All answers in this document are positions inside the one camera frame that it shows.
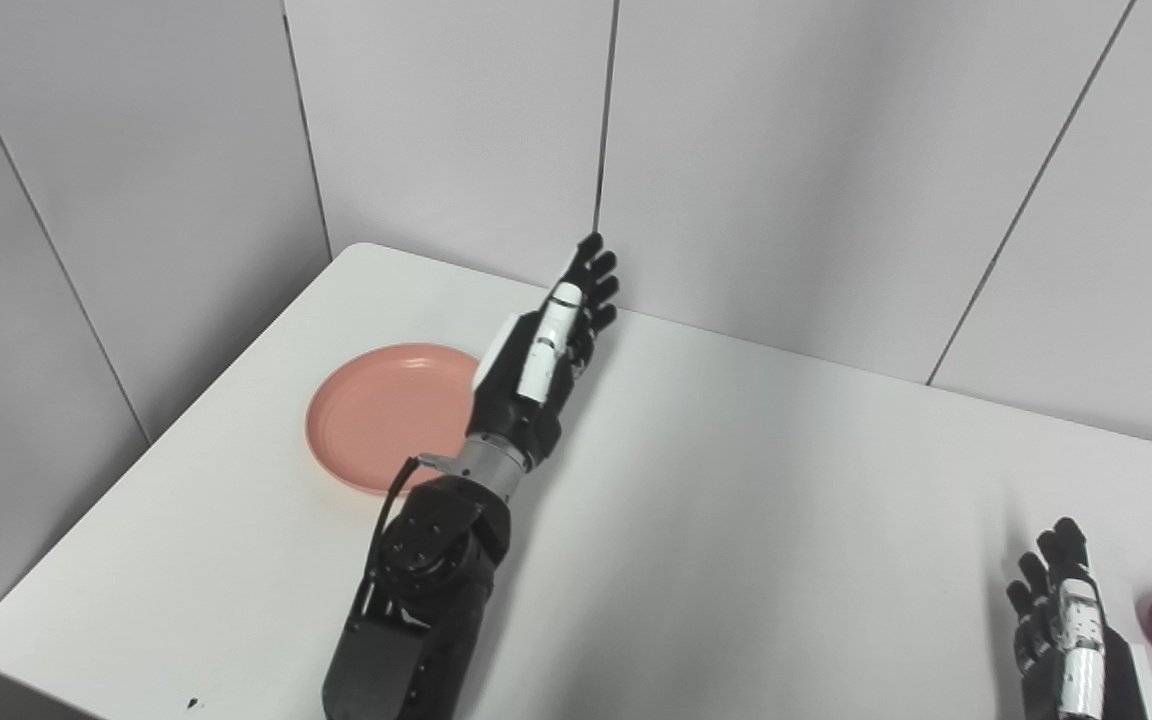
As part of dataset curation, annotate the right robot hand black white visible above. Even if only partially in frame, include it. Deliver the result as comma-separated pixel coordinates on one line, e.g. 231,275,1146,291
1004,517,1152,720

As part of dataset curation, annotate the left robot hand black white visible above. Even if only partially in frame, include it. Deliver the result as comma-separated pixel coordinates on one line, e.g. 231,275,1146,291
464,232,621,473

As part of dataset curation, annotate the pink round plate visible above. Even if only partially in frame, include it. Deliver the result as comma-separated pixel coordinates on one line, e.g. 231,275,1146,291
305,343,485,498

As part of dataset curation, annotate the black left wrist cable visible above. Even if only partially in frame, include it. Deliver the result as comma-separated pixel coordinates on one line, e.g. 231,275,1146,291
361,455,457,611

